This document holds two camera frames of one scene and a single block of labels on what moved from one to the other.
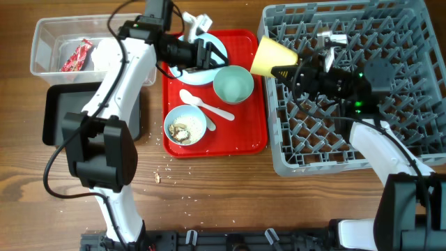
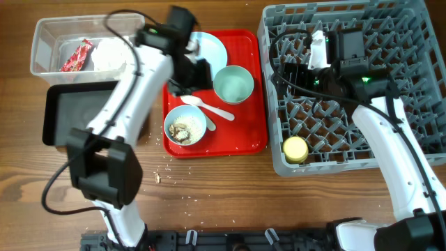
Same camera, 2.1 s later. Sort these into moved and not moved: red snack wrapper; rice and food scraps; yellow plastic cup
Moved: yellow plastic cup
Not moved: rice and food scraps; red snack wrapper
